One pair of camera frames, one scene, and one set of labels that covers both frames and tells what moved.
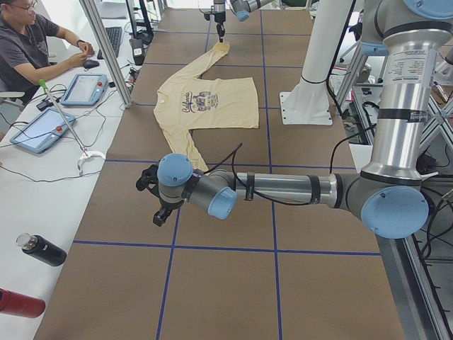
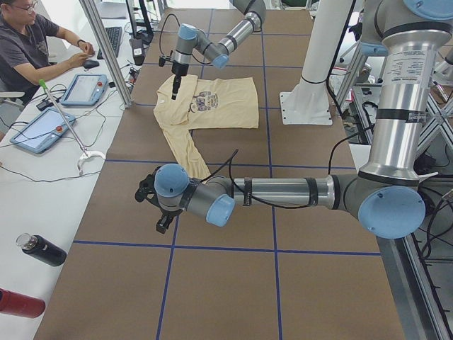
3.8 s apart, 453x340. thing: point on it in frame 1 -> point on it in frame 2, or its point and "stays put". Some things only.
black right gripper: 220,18 -> 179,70
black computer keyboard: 114,36 stays put
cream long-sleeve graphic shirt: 193,103 stays put
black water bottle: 41,249 stays put
